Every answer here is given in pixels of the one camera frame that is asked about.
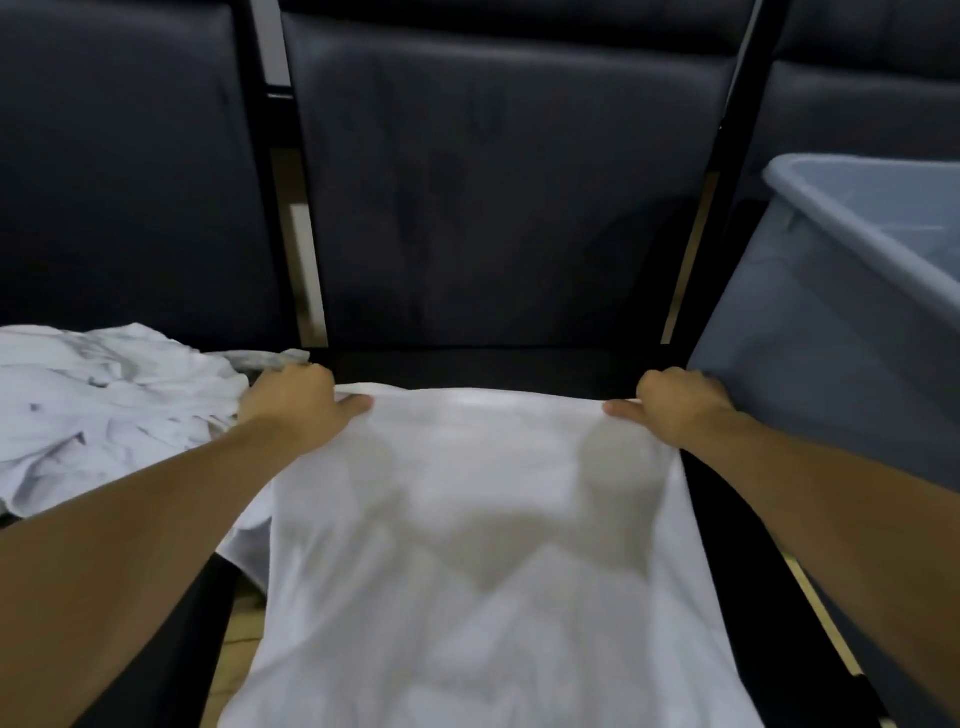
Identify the white garment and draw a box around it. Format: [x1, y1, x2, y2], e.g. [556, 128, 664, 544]
[217, 383, 763, 728]

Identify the person's left forearm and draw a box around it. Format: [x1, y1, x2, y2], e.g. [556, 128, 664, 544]
[0, 416, 316, 728]

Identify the black leather bench chair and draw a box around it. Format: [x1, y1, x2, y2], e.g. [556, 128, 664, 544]
[663, 0, 960, 354]
[224, 0, 894, 728]
[0, 0, 301, 728]

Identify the person's right forearm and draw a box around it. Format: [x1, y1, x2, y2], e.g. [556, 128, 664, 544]
[678, 408, 960, 714]

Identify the person's right hand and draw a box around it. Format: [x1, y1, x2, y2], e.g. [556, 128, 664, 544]
[603, 367, 740, 453]

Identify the blue-grey plastic bin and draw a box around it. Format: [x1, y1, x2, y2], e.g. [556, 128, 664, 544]
[688, 153, 960, 728]

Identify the person's left hand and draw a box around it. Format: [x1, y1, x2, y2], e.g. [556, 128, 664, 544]
[236, 363, 375, 455]

